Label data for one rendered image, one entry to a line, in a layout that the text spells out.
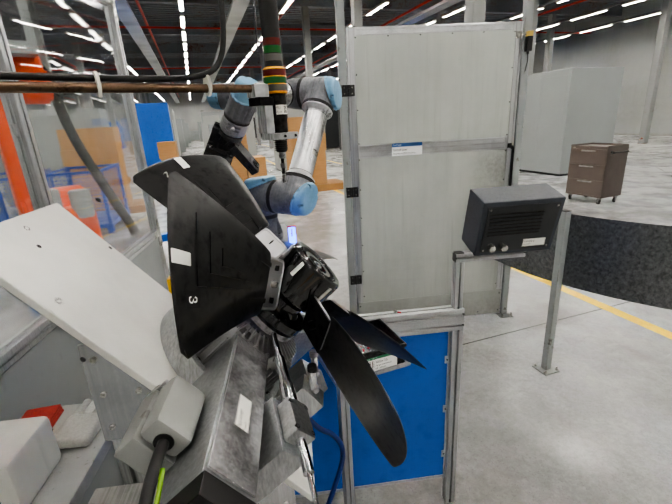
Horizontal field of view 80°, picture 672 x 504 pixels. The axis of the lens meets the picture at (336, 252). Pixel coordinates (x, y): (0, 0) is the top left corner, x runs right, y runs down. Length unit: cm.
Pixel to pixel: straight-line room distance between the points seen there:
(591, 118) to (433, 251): 834
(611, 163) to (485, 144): 470
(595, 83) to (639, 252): 870
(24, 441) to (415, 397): 113
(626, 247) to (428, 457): 138
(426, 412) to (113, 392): 112
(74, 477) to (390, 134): 231
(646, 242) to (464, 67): 142
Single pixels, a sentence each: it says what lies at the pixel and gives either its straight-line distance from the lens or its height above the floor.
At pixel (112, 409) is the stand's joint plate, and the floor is 102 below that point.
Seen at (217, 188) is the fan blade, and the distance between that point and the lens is 84.
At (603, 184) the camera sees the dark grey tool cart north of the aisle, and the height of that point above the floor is 33.
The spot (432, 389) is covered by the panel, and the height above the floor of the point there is 54.
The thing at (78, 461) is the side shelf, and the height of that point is 86.
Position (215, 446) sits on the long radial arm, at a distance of 52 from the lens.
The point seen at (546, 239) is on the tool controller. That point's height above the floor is 109.
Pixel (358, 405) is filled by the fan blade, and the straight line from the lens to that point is 71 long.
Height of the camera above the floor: 148
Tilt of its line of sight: 18 degrees down
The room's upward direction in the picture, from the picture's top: 3 degrees counter-clockwise
